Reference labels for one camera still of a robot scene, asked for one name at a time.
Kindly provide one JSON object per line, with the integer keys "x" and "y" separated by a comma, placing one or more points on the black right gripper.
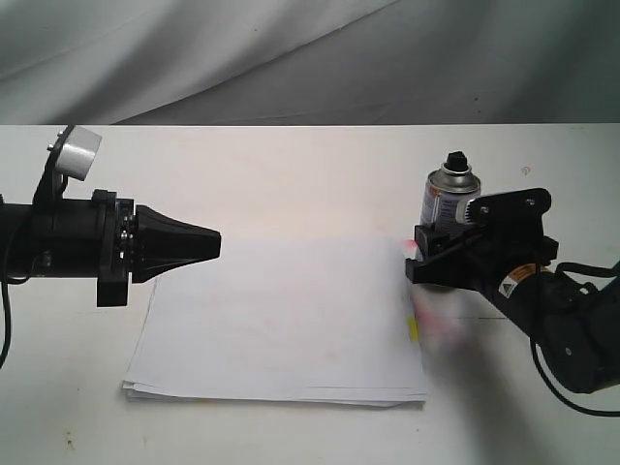
{"x": 505, "y": 261}

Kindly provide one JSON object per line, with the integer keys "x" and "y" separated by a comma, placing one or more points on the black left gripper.
{"x": 102, "y": 238}

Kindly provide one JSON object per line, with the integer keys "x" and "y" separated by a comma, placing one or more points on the spray paint can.
{"x": 445, "y": 187}

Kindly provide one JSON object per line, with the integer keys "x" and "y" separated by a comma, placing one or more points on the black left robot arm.
{"x": 15, "y": 222}

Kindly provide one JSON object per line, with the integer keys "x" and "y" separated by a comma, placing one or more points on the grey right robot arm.
{"x": 582, "y": 354}

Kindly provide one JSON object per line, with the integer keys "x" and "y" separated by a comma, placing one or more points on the white paper stack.
{"x": 302, "y": 320}

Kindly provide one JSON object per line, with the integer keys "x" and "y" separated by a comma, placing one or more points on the grey backdrop cloth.
{"x": 309, "y": 62}

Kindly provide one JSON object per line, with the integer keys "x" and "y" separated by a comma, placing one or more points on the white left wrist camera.
{"x": 70, "y": 156}

